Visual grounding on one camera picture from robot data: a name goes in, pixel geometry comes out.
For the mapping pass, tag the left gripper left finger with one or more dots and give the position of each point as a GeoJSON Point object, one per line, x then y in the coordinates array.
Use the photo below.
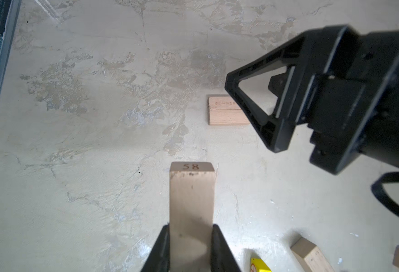
{"type": "Point", "coordinates": [159, 257]}

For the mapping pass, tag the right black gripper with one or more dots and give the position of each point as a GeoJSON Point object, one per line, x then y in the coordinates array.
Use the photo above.
{"type": "Point", "coordinates": [348, 96]}

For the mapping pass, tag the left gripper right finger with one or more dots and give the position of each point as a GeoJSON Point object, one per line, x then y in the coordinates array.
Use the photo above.
{"type": "Point", "coordinates": [222, 259]}

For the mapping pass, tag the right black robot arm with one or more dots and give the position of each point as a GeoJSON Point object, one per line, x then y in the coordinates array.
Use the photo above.
{"type": "Point", "coordinates": [343, 85]}

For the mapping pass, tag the small yellow block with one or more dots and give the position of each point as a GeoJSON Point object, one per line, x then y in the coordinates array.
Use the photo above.
{"type": "Point", "coordinates": [258, 265]}

